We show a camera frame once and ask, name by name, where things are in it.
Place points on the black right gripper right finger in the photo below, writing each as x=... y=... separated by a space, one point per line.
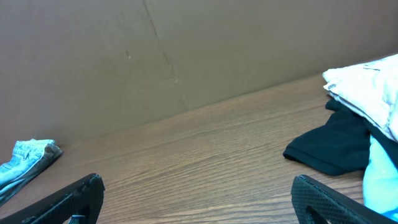
x=316 y=203

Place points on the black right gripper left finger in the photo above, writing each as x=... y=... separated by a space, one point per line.
x=79 y=202

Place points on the beige khaki shorts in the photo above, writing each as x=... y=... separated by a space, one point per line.
x=370 y=90

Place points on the light blue garment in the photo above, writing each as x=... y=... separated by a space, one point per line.
x=380 y=182

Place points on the black shirt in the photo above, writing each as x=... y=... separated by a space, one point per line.
x=341 y=145

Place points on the folded light blue jeans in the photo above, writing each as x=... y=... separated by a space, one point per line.
x=29 y=159

